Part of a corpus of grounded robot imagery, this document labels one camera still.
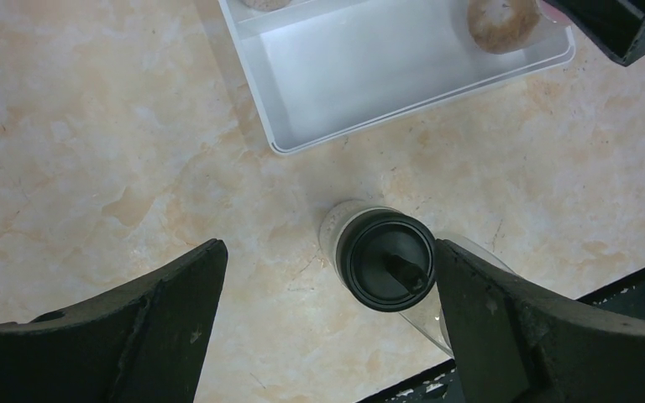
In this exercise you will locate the white divided plastic tray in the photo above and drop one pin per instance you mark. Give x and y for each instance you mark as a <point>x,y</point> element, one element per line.
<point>319,70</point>

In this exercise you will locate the black cap glass jar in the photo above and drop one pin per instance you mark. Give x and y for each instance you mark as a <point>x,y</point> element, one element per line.
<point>383,257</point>

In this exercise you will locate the pink lid spice jar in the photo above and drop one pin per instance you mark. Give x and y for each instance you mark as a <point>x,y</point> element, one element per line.
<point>502,26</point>

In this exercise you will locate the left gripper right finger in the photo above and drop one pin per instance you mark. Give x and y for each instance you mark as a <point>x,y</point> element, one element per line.
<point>515,341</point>

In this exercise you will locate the silver perforated lid shaker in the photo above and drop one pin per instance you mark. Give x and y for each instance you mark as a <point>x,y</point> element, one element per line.
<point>266,5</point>

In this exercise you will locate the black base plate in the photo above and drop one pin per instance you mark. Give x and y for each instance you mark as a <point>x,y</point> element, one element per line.
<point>441,383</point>

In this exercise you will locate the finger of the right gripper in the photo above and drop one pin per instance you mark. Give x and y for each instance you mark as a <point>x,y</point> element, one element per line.
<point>616,27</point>

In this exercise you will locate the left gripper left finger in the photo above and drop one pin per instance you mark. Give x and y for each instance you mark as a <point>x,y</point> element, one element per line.
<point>143,341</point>

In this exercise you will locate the clear lid glass jar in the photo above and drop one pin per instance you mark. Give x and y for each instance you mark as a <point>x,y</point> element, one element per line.
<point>427,315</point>

